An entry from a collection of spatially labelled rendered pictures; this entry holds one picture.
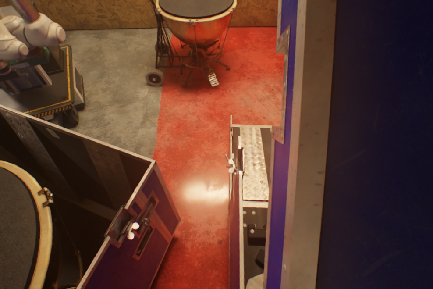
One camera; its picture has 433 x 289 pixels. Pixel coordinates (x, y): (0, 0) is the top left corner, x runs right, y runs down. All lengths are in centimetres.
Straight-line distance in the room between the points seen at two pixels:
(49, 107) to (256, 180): 179
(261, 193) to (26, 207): 131
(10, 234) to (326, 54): 100
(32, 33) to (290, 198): 191
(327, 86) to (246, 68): 261
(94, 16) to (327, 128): 364
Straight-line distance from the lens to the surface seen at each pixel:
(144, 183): 94
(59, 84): 255
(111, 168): 119
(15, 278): 98
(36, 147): 157
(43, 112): 239
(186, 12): 214
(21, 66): 225
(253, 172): 185
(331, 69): 23
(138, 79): 280
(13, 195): 110
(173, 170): 201
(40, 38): 200
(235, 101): 243
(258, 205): 170
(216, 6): 221
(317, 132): 22
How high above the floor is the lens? 177
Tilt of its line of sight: 53 degrees down
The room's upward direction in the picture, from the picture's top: straight up
